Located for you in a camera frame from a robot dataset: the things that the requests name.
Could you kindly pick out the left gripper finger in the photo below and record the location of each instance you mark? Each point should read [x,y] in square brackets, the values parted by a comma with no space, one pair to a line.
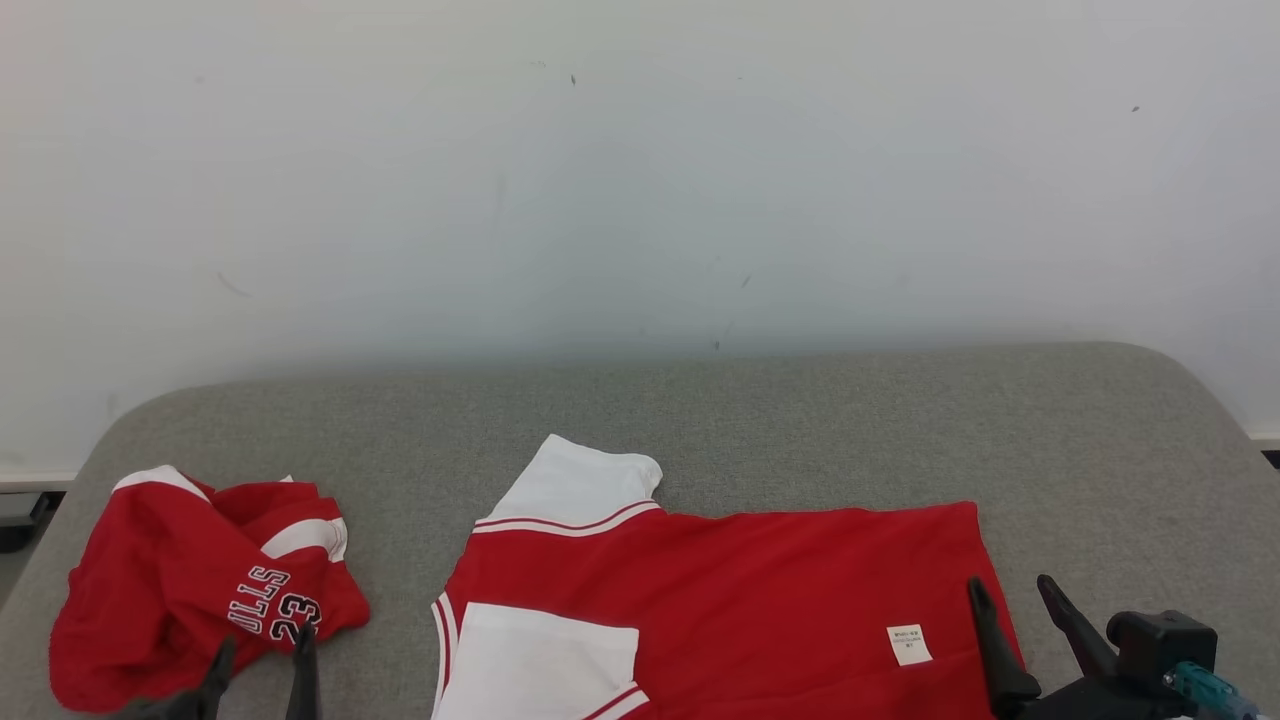
[304,680]
[215,685]

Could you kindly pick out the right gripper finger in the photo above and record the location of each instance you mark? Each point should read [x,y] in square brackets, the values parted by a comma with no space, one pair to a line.
[1085,640]
[1000,660]

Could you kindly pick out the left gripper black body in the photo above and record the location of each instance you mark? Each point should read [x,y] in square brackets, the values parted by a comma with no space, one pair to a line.
[170,712]

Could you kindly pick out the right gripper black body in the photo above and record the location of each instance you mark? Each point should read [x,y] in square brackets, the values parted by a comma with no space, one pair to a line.
[1090,703]

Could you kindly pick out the red Bulls 23 shorts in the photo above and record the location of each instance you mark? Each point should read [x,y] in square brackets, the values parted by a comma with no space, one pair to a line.
[160,590]

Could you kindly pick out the red and white jersey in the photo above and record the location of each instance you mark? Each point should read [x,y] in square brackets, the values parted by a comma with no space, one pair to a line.
[760,600]

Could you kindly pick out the grey metal furniture base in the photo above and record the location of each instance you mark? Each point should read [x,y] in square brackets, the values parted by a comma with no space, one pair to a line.
[20,510]

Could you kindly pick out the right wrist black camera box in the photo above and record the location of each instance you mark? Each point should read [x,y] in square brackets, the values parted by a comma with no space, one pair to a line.
[1160,640]

